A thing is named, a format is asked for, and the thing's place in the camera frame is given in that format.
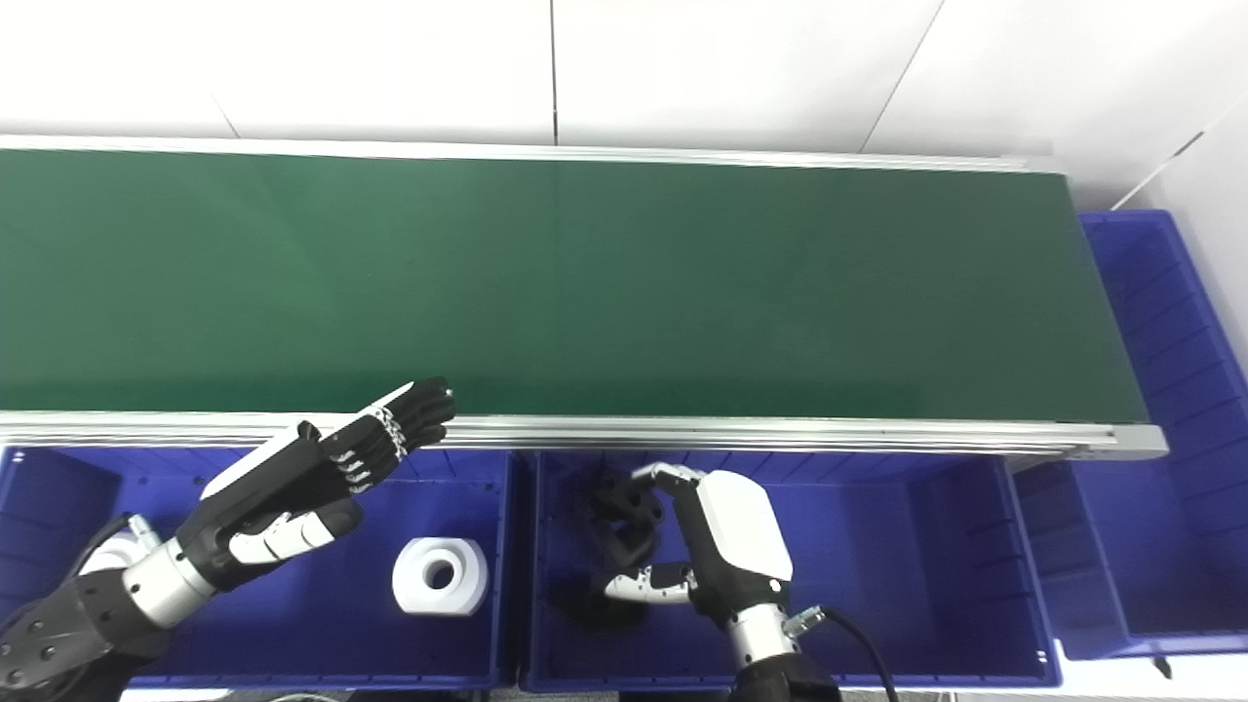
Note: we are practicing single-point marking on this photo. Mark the white cylinder part left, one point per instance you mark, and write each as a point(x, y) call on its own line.
point(107, 558)

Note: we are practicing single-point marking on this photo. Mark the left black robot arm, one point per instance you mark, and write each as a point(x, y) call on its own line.
point(58, 634)

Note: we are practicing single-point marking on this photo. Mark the white cylinder part right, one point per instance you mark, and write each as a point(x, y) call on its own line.
point(468, 575)

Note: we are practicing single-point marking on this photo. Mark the blue bin holding white parts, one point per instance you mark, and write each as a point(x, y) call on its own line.
point(468, 487)

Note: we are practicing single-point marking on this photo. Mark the white cylinder part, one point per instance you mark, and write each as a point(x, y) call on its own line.
point(107, 558)
point(468, 575)

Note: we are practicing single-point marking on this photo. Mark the empty blue bin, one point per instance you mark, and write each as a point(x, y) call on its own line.
point(1170, 390)

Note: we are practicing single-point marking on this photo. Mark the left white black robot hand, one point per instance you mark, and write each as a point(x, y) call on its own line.
point(273, 497)

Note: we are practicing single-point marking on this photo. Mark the blue bin holding black parts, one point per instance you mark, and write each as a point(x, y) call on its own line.
point(877, 565)

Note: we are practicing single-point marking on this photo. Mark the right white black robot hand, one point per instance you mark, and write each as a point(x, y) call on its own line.
point(741, 536)

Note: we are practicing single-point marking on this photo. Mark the green conveyor belt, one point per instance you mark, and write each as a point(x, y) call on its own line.
point(585, 292)
point(682, 434)

